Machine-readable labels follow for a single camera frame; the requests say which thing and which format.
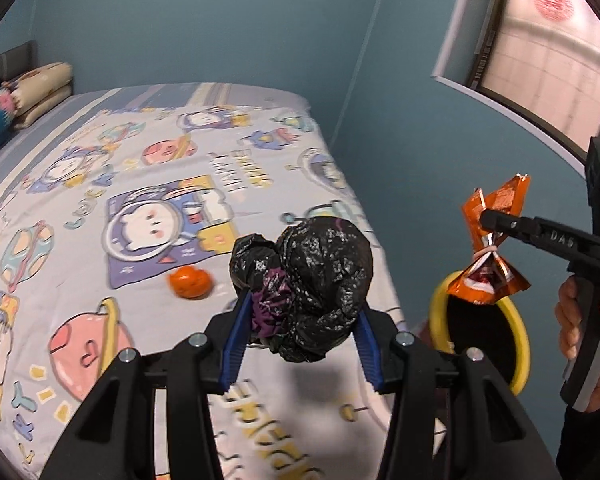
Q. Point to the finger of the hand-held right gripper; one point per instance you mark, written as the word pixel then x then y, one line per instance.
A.
pixel 525 232

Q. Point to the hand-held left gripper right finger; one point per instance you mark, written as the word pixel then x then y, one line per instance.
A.
pixel 367 350

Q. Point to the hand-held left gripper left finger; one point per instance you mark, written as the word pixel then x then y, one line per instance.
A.
pixel 235 342

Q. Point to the orange foil snack wrapper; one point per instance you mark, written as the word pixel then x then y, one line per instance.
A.
pixel 505 197

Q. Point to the yellow rimmed trash bin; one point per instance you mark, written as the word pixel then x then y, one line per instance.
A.
pixel 436 310

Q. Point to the black plastic bag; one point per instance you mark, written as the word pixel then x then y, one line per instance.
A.
pixel 320 270

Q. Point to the person's right forearm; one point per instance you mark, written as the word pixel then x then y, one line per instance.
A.
pixel 595 442

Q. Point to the person's right hand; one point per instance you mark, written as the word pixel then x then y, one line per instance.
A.
pixel 570 320

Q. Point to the small orange crumpled wrapper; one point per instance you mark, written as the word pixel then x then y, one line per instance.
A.
pixel 190 284

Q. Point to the black bin liner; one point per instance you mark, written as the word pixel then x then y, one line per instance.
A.
pixel 480 325

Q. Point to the window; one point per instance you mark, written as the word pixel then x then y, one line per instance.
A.
pixel 540 70

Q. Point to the red round window sticker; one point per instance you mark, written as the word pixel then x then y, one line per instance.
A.
pixel 554 5

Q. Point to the cartoon printed blanket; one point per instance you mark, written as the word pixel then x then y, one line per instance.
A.
pixel 130 160

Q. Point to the beige printed pillow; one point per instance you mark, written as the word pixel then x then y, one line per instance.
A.
pixel 45 107
pixel 45 77

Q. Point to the grey headboard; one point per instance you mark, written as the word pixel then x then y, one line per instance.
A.
pixel 17 57

